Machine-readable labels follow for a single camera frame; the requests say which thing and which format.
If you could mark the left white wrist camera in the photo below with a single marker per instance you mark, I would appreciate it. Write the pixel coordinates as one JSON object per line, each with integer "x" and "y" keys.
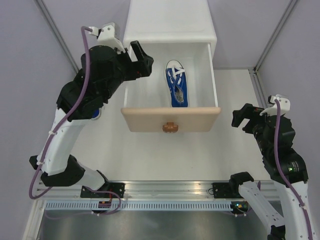
{"x": 107, "y": 36}

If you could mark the blue sneaker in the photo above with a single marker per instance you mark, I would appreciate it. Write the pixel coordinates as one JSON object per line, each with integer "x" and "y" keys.
{"x": 175, "y": 75}
{"x": 96, "y": 115}

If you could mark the aluminium frame post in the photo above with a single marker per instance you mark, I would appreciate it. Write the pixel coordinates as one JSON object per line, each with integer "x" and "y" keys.
{"x": 275, "y": 34}
{"x": 56, "y": 32}

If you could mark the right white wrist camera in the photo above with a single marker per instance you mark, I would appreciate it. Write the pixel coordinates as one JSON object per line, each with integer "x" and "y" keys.
{"x": 279, "y": 103}

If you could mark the beige drawer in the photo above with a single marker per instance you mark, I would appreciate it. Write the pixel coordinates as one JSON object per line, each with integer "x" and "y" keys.
{"x": 147, "y": 101}

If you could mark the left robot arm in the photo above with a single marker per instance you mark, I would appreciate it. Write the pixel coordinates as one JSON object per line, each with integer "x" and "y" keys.
{"x": 55, "y": 165}

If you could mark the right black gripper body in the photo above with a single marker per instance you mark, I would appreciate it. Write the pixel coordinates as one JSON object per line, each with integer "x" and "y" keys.
{"x": 258, "y": 127}

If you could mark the aluminium mounting rail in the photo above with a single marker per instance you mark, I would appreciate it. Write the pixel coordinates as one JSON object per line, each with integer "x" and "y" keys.
{"x": 150, "y": 191}

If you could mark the white slotted cable duct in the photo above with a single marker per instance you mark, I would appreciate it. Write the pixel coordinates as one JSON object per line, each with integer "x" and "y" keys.
{"x": 131, "y": 205}

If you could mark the white cabinet frame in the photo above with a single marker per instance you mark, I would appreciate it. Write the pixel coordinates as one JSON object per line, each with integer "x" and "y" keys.
{"x": 170, "y": 21}

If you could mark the right aluminium frame post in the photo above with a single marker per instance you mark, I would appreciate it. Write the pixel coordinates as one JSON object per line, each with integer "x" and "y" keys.
{"x": 275, "y": 34}

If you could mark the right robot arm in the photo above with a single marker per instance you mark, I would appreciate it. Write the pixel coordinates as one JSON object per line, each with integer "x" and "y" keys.
{"x": 290, "y": 177}

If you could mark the left aluminium frame post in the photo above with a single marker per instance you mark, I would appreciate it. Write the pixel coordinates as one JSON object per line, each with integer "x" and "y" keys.
{"x": 56, "y": 32}

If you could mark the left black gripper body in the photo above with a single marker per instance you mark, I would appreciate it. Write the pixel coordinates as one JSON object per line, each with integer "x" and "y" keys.
{"x": 127, "y": 70}

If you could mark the bear knob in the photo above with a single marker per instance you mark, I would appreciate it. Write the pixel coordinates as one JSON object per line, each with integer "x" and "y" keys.
{"x": 170, "y": 127}

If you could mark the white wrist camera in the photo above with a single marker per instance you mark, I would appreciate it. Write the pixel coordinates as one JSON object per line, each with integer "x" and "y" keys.
{"x": 107, "y": 36}
{"x": 279, "y": 103}

